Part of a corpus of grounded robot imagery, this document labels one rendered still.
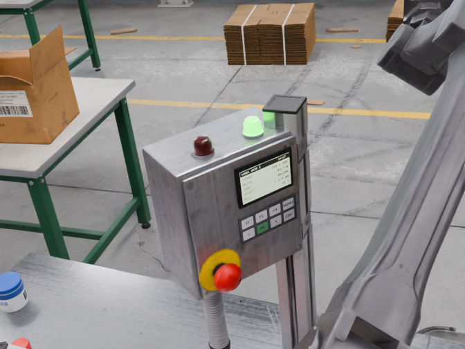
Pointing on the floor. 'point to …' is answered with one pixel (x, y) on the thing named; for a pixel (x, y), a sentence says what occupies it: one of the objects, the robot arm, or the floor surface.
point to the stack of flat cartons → (270, 34)
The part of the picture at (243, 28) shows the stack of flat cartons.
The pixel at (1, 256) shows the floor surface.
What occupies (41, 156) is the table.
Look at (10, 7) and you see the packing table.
